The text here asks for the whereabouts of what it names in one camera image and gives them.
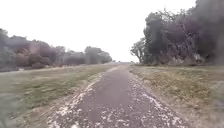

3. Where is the dry grass verge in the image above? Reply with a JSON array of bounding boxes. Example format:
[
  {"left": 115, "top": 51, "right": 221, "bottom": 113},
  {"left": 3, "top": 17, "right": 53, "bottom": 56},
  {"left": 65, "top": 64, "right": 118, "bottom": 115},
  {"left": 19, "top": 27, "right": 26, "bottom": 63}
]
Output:
[{"left": 128, "top": 63, "right": 224, "bottom": 128}]

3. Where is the row of trees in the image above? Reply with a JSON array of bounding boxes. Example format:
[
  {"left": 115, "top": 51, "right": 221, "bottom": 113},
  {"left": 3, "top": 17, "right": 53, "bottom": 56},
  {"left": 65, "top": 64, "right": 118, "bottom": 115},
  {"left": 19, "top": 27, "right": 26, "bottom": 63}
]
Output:
[{"left": 0, "top": 28, "right": 114, "bottom": 73}]

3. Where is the dark tree clump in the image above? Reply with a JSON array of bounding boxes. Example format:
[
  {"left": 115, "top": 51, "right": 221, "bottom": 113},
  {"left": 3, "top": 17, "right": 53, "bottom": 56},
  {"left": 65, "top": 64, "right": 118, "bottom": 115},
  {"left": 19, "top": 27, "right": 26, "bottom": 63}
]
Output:
[{"left": 129, "top": 0, "right": 224, "bottom": 66}]

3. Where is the dry grass field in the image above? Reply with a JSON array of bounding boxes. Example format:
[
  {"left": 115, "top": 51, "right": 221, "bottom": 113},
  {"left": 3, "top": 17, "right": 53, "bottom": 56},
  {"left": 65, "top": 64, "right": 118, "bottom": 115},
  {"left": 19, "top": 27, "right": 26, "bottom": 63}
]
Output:
[{"left": 0, "top": 62, "right": 120, "bottom": 128}]

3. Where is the grey gravel path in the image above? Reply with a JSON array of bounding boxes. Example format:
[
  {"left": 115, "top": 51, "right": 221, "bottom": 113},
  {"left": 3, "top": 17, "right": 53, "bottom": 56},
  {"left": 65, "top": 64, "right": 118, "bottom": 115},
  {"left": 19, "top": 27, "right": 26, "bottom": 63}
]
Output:
[{"left": 46, "top": 63, "right": 192, "bottom": 128}]

